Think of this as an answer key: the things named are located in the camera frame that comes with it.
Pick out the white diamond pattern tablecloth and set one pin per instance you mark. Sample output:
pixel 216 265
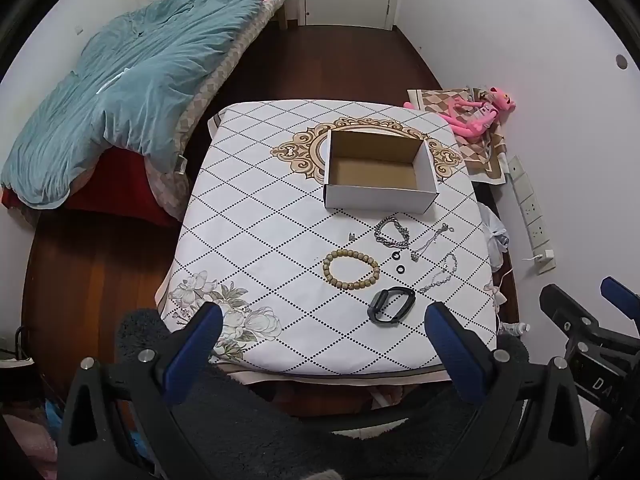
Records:
pixel 293 289

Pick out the white cardboard box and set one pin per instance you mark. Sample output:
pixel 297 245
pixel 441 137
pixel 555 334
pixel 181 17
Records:
pixel 375 171

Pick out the bed with checkered mattress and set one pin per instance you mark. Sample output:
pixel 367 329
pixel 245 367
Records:
pixel 200 105

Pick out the white plastic bottle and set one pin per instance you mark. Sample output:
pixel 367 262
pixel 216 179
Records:
pixel 514 329

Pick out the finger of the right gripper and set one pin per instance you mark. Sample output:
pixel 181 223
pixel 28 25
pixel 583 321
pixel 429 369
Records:
pixel 620 296
pixel 572 318

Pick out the pink panther plush toy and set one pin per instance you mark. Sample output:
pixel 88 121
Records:
pixel 468 112

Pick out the teal blue duvet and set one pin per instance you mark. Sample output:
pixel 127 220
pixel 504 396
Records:
pixel 130 85

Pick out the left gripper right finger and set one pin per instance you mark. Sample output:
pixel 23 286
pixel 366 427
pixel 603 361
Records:
pixel 528 422

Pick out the white power strip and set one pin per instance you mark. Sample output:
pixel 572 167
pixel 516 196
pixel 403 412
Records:
pixel 531 212

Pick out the black fitness band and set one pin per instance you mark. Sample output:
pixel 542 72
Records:
pixel 390 306

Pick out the white plastic bag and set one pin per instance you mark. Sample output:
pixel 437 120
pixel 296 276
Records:
pixel 496 236

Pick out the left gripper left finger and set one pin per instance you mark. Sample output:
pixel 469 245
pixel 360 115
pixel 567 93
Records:
pixel 118 422

